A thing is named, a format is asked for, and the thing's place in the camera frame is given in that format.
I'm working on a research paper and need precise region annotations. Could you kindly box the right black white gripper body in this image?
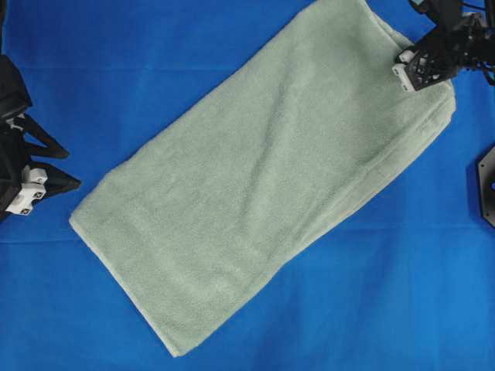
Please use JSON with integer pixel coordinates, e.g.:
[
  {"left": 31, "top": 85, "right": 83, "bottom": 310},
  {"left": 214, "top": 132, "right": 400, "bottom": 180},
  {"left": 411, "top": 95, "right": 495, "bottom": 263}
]
[{"left": 391, "top": 32, "right": 469, "bottom": 92}]

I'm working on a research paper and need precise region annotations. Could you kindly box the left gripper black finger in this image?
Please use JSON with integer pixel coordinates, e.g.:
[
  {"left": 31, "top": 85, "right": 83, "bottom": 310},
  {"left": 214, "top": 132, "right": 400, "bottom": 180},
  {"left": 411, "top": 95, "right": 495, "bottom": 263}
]
[
  {"left": 17, "top": 114, "right": 69, "bottom": 158},
  {"left": 38, "top": 164, "right": 81, "bottom": 199}
]

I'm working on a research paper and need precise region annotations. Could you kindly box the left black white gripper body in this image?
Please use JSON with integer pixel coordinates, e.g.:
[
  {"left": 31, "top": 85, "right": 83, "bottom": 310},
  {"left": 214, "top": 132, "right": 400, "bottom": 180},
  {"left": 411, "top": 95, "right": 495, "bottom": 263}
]
[{"left": 1, "top": 112, "right": 47, "bottom": 215}]

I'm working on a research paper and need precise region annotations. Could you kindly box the sage green bath towel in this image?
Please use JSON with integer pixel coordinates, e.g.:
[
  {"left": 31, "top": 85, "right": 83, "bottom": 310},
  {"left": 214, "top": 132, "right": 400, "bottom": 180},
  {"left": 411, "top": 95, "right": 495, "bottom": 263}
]
[{"left": 70, "top": 1, "right": 456, "bottom": 357}]

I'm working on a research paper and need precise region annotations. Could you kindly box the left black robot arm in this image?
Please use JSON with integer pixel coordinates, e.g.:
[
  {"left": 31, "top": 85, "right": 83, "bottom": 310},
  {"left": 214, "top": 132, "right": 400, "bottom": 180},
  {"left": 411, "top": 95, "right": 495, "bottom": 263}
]
[{"left": 1, "top": 55, "right": 81, "bottom": 220}]

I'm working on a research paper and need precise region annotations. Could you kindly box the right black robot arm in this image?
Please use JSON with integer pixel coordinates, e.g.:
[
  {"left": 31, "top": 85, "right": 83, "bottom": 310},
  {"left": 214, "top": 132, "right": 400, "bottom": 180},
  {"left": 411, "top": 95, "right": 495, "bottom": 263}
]
[{"left": 392, "top": 1, "right": 494, "bottom": 92}]

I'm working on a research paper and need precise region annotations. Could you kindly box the blue table cloth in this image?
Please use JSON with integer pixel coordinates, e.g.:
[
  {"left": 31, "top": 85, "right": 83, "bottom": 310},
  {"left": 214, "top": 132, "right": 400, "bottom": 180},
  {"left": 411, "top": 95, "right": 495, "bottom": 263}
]
[{"left": 1, "top": 1, "right": 494, "bottom": 370}]

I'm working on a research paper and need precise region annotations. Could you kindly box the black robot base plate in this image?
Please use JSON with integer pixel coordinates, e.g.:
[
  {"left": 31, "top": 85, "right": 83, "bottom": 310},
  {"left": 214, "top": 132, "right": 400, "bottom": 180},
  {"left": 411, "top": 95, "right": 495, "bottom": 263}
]
[{"left": 468, "top": 143, "right": 494, "bottom": 230}]

